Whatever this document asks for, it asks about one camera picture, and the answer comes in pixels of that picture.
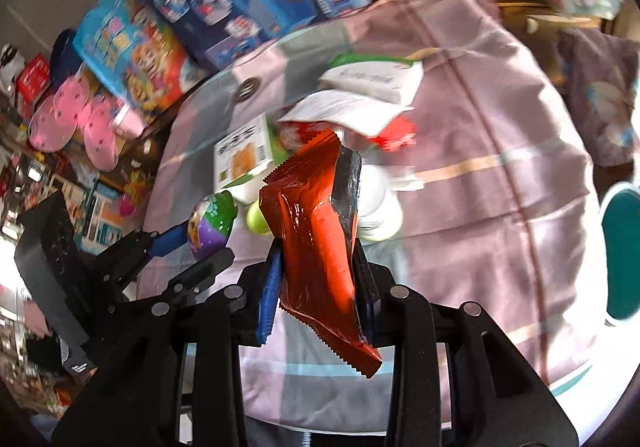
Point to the small red wrapper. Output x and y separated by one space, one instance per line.
397 134

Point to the pink checked tablecloth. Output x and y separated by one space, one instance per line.
475 207

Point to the red box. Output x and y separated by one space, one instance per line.
32 77

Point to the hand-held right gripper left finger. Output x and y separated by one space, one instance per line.
267 297

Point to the white plastic cup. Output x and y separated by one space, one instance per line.
374 189

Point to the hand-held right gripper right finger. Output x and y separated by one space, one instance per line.
375 292

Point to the shelf of assorted toys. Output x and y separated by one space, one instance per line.
50 177

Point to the light blue cartoon toy box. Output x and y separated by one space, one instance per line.
130 52

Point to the white paper sheet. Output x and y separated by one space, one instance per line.
340 109

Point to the white green carton box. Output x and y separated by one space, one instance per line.
240 157

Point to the grey cartoon blanket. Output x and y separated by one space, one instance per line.
605 97

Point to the yellow green ball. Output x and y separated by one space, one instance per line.
257 221
389 228

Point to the crumpled red wrapper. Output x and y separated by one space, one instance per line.
295 134

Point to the white green tissue packet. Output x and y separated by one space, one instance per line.
370 77

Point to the red snack packet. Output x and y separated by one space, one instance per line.
315 237

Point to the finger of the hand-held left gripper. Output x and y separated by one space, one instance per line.
170 238
205 269

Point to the teal trash bin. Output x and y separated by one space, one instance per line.
622 247

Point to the purple green toy egg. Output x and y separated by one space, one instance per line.
210 227

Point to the wooden cabinet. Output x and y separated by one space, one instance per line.
540 42

